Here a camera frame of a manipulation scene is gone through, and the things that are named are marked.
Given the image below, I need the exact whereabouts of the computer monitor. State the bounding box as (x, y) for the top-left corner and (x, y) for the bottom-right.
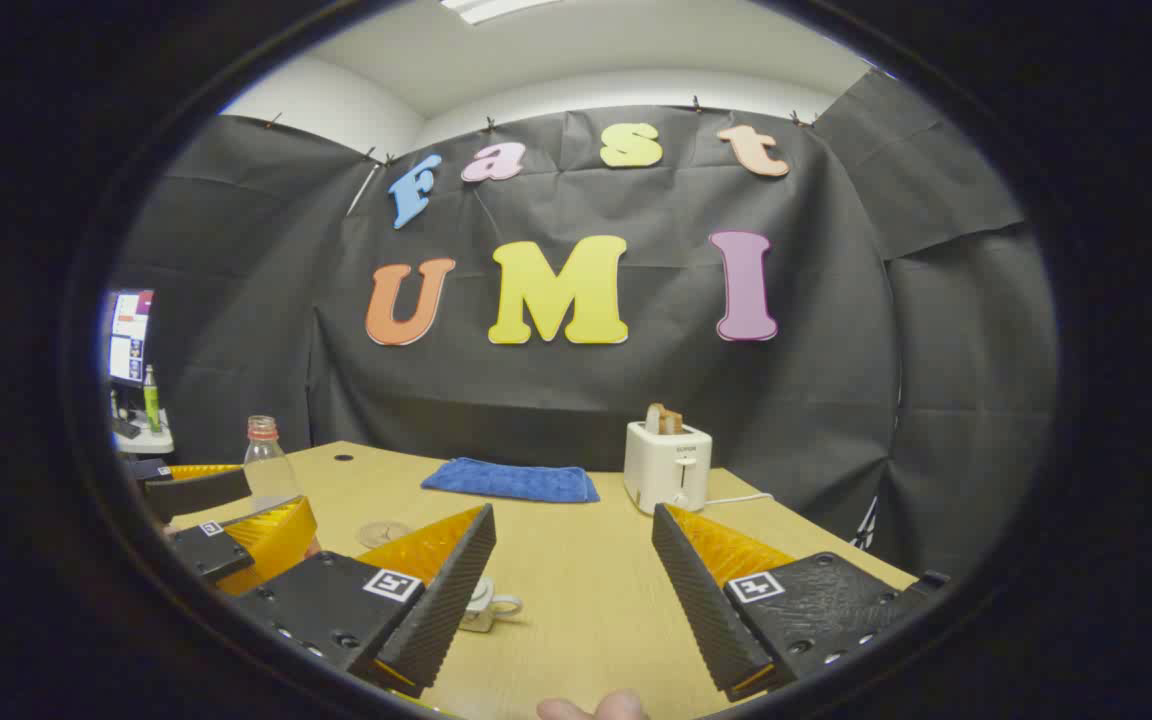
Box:
(101, 288), (155, 389)

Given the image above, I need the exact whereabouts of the white ceramic teacup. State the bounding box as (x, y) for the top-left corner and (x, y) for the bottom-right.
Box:
(458, 576), (525, 633)

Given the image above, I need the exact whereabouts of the round beige coaster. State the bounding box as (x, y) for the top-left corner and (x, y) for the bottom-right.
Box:
(356, 520), (415, 549)

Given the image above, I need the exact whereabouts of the white toaster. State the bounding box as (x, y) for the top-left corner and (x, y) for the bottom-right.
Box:
(623, 420), (713, 515)

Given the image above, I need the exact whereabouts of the ceiling light panel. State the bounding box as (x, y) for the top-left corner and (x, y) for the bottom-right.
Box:
(439, 0), (562, 25)

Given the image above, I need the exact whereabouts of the blue towel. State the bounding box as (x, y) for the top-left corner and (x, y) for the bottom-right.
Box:
(421, 457), (601, 504)

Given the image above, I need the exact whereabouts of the clear plastic water bottle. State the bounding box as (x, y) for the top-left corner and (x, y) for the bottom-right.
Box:
(241, 415), (302, 511)

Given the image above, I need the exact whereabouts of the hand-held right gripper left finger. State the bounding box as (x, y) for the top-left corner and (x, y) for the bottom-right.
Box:
(236, 503), (497, 699)

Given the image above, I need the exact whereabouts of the black backdrop cloth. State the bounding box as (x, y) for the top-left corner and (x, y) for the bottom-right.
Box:
(111, 68), (1059, 581)

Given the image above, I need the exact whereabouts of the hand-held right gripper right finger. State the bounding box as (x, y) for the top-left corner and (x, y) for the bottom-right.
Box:
(651, 503), (950, 703)

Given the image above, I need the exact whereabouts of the white side table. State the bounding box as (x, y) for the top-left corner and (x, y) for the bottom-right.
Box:
(114, 408), (175, 457)

